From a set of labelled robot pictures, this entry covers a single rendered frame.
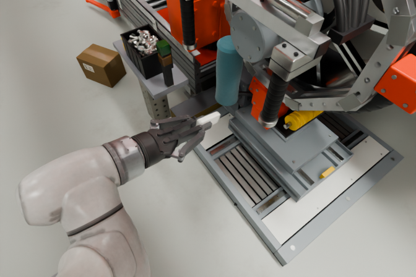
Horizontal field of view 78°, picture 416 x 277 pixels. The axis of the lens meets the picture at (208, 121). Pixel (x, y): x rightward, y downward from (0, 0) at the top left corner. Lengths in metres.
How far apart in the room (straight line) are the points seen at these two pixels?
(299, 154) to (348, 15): 0.81
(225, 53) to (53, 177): 0.56
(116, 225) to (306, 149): 0.94
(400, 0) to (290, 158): 0.78
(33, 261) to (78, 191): 0.98
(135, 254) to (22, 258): 1.00
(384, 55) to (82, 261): 0.65
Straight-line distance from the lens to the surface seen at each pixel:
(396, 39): 0.62
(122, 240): 0.50
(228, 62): 0.83
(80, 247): 0.49
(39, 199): 0.49
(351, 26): 0.52
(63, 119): 1.77
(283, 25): 0.50
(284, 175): 1.25
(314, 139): 1.30
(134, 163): 0.52
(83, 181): 0.49
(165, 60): 1.00
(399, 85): 0.65
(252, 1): 0.54
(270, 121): 0.60
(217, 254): 1.25
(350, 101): 0.73
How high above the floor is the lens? 1.24
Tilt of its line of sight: 53 degrees down
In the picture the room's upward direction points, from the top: straight up
